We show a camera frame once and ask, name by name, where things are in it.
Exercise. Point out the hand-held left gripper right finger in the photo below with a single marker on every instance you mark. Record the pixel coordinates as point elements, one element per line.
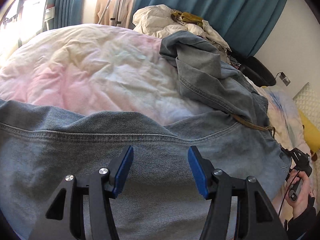
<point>198,175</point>

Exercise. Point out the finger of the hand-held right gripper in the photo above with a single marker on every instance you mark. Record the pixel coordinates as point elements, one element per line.
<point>286,152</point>

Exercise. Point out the white chair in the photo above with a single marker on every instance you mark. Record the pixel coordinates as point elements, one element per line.
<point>35,12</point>

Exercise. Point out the wall socket with charger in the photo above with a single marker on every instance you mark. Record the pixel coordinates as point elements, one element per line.
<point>285,78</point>

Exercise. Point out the mustard yellow garment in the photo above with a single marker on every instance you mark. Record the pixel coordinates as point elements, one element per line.
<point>190,17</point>

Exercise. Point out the person's right hand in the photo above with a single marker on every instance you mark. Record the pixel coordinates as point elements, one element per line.
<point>305,195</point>

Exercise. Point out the wide teal curtain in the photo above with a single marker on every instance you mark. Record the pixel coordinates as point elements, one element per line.
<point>225,5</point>

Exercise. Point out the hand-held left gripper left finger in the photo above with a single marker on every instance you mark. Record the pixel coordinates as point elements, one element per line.
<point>122,172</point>

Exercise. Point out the white desk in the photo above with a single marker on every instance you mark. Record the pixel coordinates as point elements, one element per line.
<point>50,15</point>

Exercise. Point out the white quilted headboard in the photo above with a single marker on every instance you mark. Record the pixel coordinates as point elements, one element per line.
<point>308,100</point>

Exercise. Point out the pastel tie-dye blanket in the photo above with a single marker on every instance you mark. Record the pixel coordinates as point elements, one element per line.
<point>87,67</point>

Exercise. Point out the person's right forearm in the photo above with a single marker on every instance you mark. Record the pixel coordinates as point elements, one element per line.
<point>302,227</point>

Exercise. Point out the yellow plush toy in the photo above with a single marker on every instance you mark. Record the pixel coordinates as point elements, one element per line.
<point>311,132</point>

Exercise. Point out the beige hanging garment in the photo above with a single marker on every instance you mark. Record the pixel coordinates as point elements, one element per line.
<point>103,10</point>

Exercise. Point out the grey blue denim jeans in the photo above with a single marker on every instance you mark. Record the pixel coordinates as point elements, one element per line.
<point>150,142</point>

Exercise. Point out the narrow teal curtain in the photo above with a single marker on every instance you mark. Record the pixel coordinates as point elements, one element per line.
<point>65,2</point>

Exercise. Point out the metal garment steamer stand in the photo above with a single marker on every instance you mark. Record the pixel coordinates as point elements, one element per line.
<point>117,2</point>

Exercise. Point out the white down jacket pile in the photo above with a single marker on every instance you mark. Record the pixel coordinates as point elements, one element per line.
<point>155,20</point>

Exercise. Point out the pastel pillow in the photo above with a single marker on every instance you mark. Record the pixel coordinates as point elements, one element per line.
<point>282,110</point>

